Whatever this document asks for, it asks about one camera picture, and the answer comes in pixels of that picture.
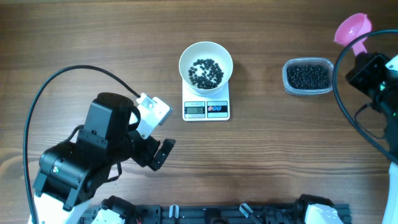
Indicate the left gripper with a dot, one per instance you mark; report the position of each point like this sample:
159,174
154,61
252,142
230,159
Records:
146,155

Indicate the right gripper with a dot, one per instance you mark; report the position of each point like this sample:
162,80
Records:
367,65

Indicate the pink measuring scoop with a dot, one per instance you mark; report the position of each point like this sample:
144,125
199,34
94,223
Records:
351,28

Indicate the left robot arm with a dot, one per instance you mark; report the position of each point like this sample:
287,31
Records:
116,129

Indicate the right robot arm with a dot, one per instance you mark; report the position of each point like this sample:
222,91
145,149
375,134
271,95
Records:
388,107

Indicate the white digital kitchen scale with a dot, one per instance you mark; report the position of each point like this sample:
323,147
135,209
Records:
213,106

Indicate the black beans in bowl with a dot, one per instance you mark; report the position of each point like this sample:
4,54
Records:
205,74

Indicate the white bowl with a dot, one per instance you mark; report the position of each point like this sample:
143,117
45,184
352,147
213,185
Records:
206,50

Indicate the clear plastic container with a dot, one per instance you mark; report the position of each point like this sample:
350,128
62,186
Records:
306,61

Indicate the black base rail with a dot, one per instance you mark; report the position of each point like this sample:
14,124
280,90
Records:
305,209

